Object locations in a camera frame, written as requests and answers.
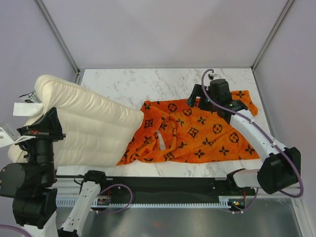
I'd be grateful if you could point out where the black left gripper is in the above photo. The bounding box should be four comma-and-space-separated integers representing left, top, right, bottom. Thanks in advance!
14, 105, 67, 181

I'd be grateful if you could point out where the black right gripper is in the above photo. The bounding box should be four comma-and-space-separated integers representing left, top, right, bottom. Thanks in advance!
185, 84, 219, 113

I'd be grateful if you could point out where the orange black patterned pillowcase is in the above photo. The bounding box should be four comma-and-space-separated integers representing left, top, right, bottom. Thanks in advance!
118, 99, 259, 165

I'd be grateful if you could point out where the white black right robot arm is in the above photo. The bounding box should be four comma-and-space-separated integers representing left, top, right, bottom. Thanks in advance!
186, 79, 304, 198

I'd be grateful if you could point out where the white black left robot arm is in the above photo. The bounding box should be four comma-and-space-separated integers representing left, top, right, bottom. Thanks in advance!
0, 108, 108, 237

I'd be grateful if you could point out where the white pillow care label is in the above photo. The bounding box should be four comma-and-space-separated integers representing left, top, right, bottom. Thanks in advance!
13, 91, 43, 117

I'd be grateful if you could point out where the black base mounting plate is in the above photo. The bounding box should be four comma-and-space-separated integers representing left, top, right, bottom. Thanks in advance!
81, 175, 256, 204

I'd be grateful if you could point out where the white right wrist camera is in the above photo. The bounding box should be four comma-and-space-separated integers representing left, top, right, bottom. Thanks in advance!
207, 71, 220, 80

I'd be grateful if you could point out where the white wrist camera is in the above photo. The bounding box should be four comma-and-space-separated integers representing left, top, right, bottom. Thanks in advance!
207, 71, 220, 80
0, 122, 32, 148

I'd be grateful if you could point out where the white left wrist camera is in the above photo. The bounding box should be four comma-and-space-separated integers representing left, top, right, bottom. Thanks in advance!
0, 122, 32, 148

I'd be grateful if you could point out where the aluminium enclosure frame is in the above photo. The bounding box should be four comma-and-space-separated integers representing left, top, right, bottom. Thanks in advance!
22, 0, 316, 237

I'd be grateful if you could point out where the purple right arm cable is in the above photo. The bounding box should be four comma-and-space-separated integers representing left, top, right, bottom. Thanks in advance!
201, 69, 305, 198

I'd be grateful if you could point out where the white slotted cable duct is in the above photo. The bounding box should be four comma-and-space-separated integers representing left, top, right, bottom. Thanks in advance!
56, 197, 231, 209

